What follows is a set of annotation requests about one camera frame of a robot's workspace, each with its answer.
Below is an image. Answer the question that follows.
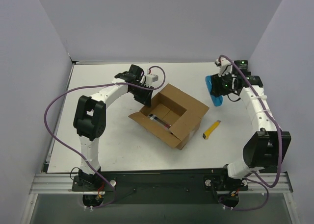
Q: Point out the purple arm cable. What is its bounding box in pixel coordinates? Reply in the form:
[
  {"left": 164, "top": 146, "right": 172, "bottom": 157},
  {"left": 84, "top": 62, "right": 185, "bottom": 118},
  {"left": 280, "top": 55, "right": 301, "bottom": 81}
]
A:
[
  {"left": 219, "top": 54, "right": 285, "bottom": 211},
  {"left": 44, "top": 66, "right": 165, "bottom": 209}
]

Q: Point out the blue plastic packet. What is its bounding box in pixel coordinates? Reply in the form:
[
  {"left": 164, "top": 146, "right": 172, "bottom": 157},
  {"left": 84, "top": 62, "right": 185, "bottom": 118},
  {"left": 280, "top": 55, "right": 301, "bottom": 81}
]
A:
[{"left": 205, "top": 74, "right": 223, "bottom": 107}]

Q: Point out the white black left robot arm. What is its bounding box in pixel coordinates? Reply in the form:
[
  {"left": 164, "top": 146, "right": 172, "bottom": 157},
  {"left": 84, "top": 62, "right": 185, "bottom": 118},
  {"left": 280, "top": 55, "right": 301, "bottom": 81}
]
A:
[{"left": 73, "top": 65, "right": 158, "bottom": 191}]

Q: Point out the aluminium front frame rail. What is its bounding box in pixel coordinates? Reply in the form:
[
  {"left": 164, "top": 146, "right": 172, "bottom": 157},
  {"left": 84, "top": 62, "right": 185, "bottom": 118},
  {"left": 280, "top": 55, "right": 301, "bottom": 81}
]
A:
[{"left": 30, "top": 173, "right": 293, "bottom": 195}]

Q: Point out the brown cardboard express box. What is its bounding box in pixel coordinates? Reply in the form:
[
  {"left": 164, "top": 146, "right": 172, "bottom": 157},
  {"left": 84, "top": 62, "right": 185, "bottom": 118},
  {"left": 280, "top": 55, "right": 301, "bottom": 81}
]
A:
[{"left": 129, "top": 84, "right": 209, "bottom": 150}]

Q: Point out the yellow utility knife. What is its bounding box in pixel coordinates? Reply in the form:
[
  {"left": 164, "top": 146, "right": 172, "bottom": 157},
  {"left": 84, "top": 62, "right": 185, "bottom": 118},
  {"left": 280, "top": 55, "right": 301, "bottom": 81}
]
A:
[{"left": 203, "top": 120, "right": 221, "bottom": 140}]

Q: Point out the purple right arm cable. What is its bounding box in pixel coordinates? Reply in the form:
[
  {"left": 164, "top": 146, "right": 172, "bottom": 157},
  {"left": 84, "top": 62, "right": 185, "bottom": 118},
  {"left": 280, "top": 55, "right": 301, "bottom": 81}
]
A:
[{"left": 219, "top": 54, "right": 285, "bottom": 211}]

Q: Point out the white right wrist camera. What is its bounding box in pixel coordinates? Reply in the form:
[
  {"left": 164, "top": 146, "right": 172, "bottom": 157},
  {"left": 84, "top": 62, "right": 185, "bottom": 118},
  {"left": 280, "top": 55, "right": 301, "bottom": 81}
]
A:
[{"left": 215, "top": 57, "right": 233, "bottom": 77}]

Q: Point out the dark striped packet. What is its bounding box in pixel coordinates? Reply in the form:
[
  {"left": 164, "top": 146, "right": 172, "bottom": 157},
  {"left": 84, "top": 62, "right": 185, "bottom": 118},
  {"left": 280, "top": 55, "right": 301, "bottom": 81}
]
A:
[{"left": 148, "top": 114, "right": 171, "bottom": 131}]

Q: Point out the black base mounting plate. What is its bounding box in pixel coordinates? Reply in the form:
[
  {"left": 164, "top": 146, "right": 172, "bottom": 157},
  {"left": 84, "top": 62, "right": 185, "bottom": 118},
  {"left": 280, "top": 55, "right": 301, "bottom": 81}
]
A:
[{"left": 72, "top": 169, "right": 248, "bottom": 206}]

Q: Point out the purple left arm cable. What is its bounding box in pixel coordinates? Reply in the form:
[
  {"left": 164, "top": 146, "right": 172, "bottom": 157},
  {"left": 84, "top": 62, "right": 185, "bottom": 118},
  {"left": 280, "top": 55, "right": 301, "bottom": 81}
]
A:
[{"left": 44, "top": 66, "right": 165, "bottom": 209}]

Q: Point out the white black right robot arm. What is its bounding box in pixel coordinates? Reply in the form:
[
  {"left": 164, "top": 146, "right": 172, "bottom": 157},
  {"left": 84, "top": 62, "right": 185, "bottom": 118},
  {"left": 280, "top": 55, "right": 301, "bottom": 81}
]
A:
[{"left": 206, "top": 57, "right": 291, "bottom": 179}]

